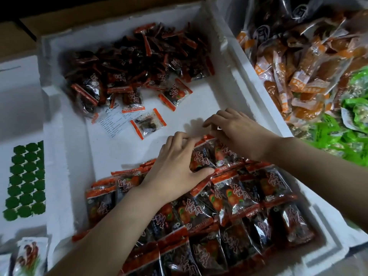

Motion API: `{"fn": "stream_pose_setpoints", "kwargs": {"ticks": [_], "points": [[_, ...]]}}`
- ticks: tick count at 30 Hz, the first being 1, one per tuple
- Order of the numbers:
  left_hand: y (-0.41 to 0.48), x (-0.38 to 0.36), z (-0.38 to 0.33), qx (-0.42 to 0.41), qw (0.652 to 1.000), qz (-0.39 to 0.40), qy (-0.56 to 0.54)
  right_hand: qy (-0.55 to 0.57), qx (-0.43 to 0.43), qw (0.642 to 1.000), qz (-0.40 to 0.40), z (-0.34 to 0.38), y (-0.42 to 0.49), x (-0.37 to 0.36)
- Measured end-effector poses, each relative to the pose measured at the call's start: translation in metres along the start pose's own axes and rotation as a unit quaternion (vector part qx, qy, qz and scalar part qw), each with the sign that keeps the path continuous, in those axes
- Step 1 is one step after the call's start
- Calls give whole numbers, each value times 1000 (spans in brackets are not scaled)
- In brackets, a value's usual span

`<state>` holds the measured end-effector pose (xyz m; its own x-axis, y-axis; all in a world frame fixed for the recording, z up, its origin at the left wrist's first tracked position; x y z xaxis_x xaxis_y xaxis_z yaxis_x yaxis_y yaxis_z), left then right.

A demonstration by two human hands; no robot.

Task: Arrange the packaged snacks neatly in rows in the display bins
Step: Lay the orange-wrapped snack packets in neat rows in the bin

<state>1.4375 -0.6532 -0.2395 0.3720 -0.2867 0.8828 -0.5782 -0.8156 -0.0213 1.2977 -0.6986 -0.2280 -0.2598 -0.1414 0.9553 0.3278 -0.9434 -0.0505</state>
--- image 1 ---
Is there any person's right hand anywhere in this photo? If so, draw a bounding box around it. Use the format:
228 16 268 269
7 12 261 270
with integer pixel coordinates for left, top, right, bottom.
202 108 283 161

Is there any person's left hand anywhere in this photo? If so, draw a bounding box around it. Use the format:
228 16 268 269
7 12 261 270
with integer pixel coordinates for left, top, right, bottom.
141 131 215 204

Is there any pile of brown packets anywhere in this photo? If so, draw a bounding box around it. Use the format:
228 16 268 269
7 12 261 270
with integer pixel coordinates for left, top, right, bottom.
236 8 368 124

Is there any pile of green packets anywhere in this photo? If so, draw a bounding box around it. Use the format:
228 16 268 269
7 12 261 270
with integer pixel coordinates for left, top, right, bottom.
299 66 368 167

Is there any pile of dark red packets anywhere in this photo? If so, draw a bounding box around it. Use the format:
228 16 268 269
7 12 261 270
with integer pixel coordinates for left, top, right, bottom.
62 21 317 276

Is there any pile of white printed packets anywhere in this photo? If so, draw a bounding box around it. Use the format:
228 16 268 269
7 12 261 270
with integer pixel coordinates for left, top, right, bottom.
0 235 51 276

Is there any person's right forearm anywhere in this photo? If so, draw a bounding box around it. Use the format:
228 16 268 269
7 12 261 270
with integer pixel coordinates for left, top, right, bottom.
263 138 368 230

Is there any person's left forearm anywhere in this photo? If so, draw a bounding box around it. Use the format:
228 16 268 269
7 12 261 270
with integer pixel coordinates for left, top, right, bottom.
46 187 170 276

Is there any small white paper slip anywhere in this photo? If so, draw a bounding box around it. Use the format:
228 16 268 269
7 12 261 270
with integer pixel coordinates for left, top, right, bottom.
95 106 141 138

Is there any green leaf-pattern sheet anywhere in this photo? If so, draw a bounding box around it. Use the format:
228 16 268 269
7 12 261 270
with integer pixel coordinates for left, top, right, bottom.
2 140 47 222

